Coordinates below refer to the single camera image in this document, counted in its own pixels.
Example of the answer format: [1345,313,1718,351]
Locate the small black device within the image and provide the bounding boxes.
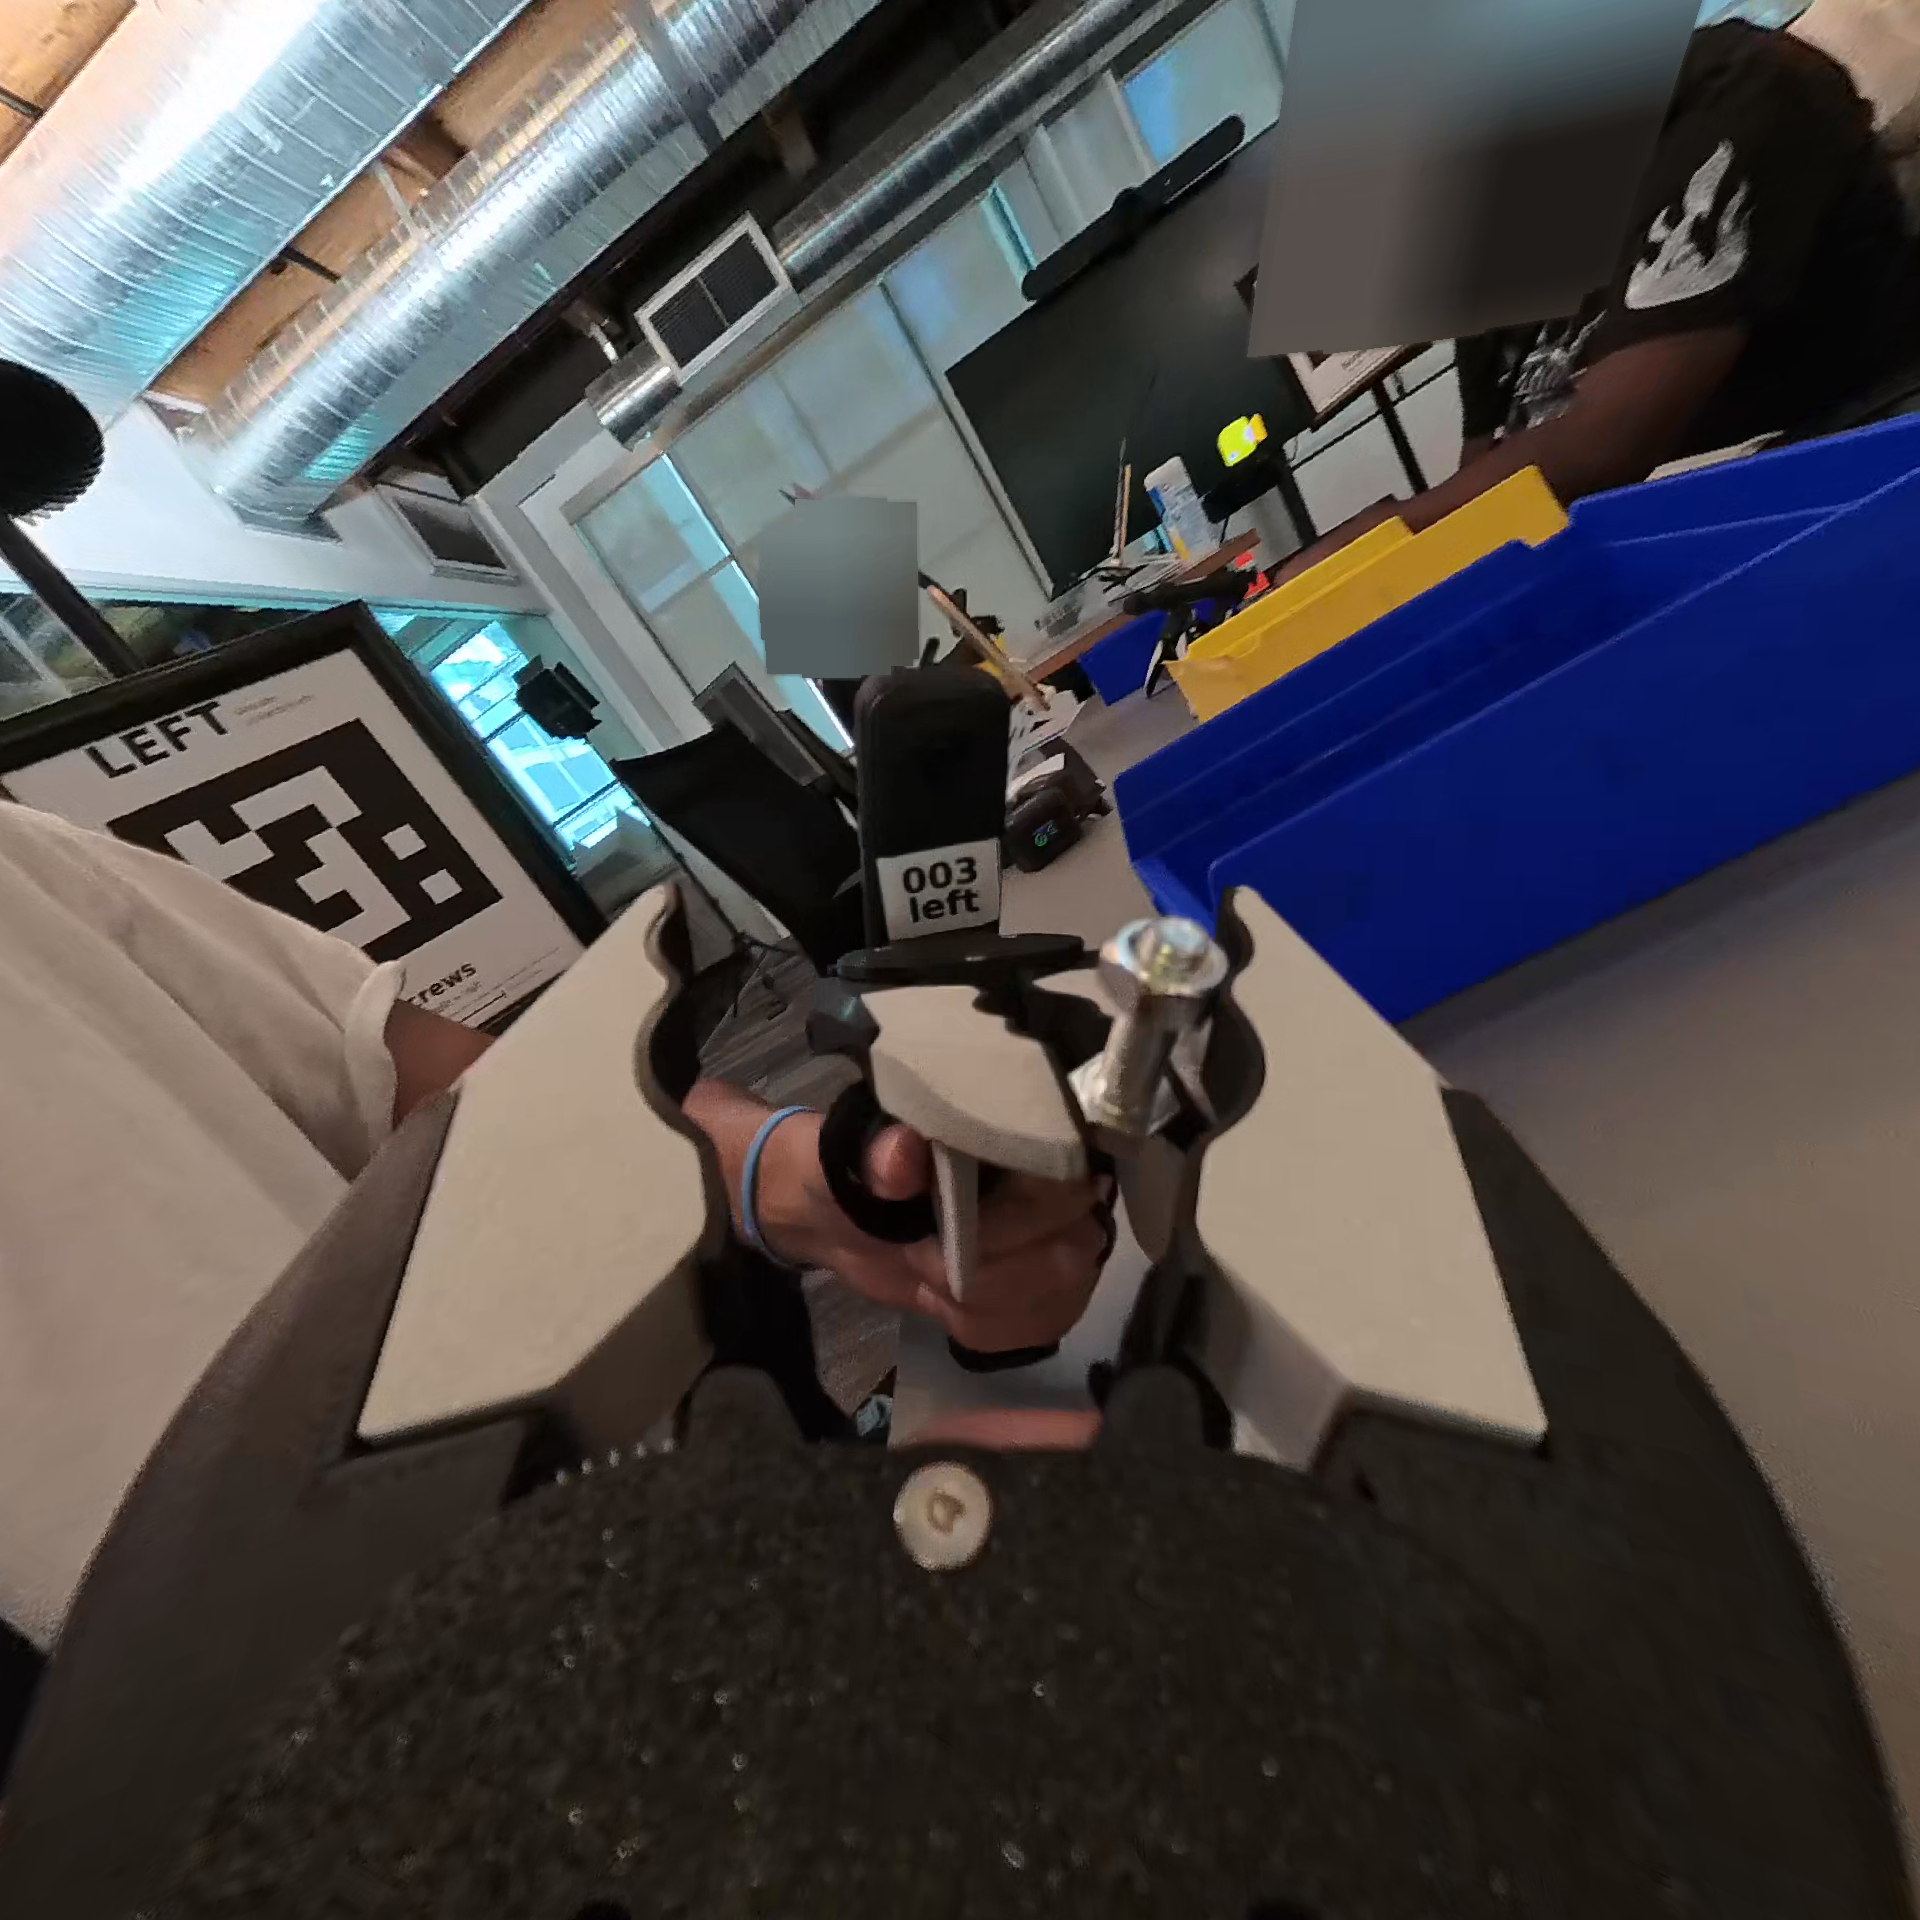
[1002,751,1115,875]

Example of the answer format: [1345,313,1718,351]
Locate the grey desk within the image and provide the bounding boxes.
[888,781,1920,1920]

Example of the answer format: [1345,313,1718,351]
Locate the blue plastic bin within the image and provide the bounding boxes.
[1113,413,1920,1026]

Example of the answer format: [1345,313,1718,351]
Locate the silver hex bolt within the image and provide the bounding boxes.
[1078,915,1230,1130]

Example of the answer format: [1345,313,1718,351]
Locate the person's left hand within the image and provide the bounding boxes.
[772,1103,1123,1361]

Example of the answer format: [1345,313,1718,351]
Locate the yellow plastic bin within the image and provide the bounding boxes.
[1168,464,1574,725]

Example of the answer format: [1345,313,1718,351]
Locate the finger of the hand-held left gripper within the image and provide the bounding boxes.
[1119,1037,1222,1265]
[866,987,1095,1306]

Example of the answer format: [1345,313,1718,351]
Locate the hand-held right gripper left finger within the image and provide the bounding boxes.
[354,885,726,1450]

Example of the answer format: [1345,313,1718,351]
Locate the black video bar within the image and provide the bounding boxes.
[1025,117,1250,302]

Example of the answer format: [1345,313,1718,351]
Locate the blue wristband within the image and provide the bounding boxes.
[738,1104,824,1274]

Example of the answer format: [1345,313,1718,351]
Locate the silver air duct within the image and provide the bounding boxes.
[210,0,858,519]
[0,0,520,431]
[593,0,1217,445]

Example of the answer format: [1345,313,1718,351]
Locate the black round lamp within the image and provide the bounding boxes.
[0,360,145,678]

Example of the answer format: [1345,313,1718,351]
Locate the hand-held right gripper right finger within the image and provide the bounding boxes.
[1140,885,1551,1471]

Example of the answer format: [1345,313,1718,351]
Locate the black studio light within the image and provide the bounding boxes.
[511,657,606,742]

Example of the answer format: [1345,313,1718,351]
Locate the large black screen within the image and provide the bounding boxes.
[942,177,1327,597]

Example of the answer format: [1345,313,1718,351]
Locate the person's left forearm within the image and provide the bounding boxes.
[392,997,760,1263]

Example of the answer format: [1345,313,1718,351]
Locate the framed marker poster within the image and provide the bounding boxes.
[0,600,614,1041]
[1288,337,1449,434]

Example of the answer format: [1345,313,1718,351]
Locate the white air vent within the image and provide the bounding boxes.
[634,214,799,379]

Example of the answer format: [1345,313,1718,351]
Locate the person's white shirt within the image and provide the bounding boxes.
[0,802,454,1661]

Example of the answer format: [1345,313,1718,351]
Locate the black chair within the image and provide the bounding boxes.
[608,719,868,969]

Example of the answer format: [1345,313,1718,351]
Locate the small blue bin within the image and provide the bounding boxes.
[1078,609,1176,707]

